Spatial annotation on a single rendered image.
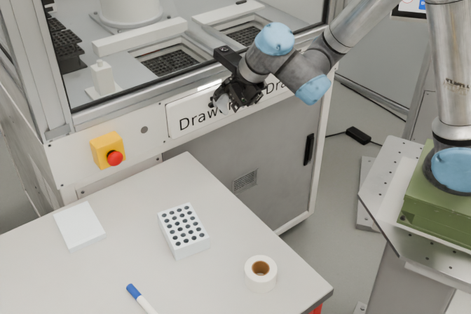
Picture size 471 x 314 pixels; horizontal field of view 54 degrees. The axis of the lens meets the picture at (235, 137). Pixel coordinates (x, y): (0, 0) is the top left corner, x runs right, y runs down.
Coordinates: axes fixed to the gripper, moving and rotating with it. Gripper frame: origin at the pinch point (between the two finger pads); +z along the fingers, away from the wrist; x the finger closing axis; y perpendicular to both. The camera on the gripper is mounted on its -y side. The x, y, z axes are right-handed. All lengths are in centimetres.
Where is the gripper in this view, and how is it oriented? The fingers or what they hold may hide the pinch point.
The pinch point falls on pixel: (221, 99)
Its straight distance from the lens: 128.5
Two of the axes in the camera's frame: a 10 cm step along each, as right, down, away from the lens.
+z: -3.5, 3.7, 8.6
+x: 8.0, -3.7, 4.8
